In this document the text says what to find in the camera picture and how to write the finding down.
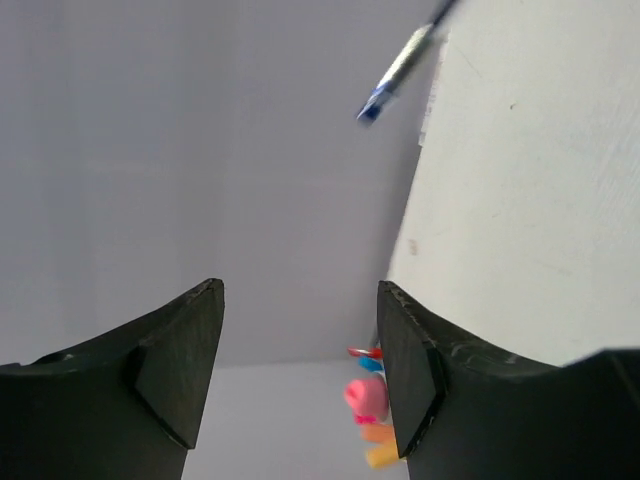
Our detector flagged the grey orange highlighter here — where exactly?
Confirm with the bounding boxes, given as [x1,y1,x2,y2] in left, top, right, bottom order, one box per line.
[360,423,395,444]

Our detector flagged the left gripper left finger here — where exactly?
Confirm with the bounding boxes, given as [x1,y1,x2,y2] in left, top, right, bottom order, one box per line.
[1,279,225,479]

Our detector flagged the orange pink highlighter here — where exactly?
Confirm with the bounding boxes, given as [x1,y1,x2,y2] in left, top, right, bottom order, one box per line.
[365,442,400,469]

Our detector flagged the blue pen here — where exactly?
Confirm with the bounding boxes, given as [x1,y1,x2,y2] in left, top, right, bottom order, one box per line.
[356,0,460,125]

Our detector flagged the red pen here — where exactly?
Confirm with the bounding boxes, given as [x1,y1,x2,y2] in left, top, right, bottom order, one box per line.
[347,347,383,360]

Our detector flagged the pink black highlighter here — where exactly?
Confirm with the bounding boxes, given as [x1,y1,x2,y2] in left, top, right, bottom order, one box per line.
[353,414,378,425]

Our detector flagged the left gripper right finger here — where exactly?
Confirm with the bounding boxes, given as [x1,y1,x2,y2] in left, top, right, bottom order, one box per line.
[377,281,639,479]

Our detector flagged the pink glue bottle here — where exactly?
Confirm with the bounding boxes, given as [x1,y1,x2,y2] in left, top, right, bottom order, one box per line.
[343,375,389,421]

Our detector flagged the black blue highlighter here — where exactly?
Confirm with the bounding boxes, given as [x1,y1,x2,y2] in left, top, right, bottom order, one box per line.
[358,356,384,372]

